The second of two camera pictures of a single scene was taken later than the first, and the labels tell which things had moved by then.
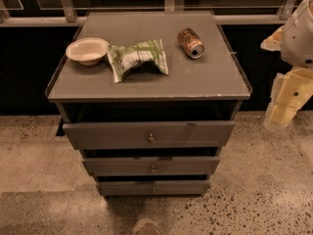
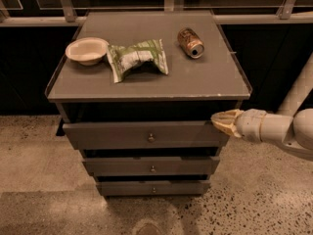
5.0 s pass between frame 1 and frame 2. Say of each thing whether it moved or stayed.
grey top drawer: stayed
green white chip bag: stayed
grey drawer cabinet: stayed
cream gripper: moved
